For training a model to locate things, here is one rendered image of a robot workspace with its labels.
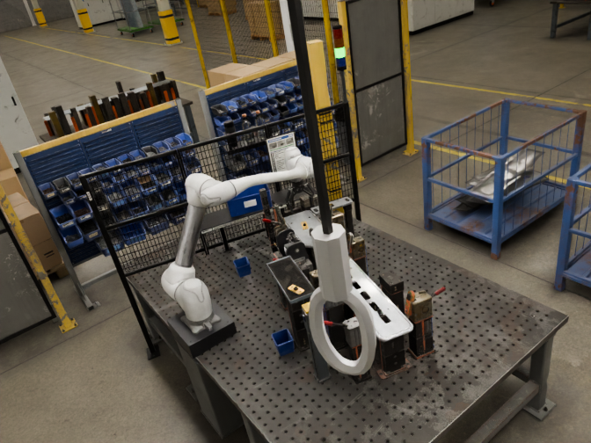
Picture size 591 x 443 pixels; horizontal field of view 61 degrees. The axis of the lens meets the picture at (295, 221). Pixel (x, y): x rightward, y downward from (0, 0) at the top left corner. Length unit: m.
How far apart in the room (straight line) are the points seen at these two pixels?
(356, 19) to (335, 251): 5.44
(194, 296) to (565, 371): 2.37
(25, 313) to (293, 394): 2.80
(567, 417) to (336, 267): 3.28
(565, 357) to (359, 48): 3.61
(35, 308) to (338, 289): 4.57
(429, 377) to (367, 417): 0.38
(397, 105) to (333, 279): 6.08
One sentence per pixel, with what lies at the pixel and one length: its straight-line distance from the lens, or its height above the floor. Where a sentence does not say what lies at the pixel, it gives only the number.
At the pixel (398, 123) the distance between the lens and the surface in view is 6.40.
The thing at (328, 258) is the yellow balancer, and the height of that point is 2.51.
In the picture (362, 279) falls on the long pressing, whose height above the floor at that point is 1.00.
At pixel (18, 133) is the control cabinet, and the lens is 9.23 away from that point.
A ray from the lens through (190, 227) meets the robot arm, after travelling 2.94.
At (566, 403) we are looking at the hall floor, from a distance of 3.58.
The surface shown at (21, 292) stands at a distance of 4.72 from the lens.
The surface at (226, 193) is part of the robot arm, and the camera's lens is 2.77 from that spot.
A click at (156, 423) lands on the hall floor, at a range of 3.74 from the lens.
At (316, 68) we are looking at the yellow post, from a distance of 3.65.
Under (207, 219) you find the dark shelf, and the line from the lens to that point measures 3.59.
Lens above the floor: 2.66
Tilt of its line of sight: 29 degrees down
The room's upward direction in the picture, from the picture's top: 10 degrees counter-clockwise
